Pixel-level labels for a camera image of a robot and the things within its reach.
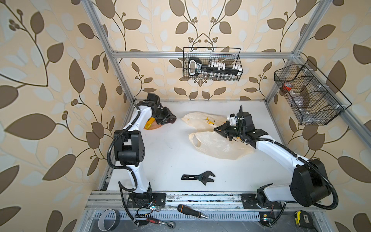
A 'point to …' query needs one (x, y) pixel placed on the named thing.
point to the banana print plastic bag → (213, 143)
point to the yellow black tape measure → (304, 219)
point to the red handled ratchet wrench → (170, 224)
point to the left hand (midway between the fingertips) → (171, 116)
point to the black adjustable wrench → (203, 177)
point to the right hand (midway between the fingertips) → (213, 129)
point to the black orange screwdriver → (183, 208)
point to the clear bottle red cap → (298, 99)
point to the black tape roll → (108, 220)
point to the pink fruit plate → (154, 125)
